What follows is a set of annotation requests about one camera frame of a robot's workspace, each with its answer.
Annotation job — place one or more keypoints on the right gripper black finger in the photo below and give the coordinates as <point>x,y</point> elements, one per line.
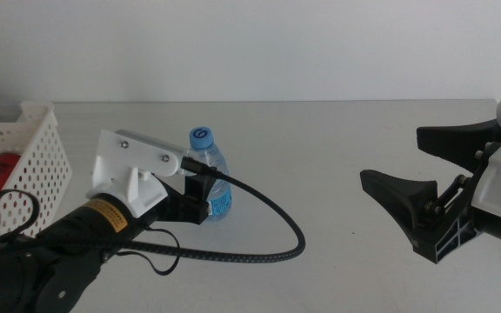
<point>402,195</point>
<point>455,141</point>

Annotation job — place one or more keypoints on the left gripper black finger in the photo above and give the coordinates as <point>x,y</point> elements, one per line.
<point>198,189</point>

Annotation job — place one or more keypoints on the clear water bottle blue cap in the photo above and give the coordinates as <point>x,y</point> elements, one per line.
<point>201,138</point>

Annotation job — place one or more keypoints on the white perforated plastic basket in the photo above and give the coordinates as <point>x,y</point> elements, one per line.
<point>37,114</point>

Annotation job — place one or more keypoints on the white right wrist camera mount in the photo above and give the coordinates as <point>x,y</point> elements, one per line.
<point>498,182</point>

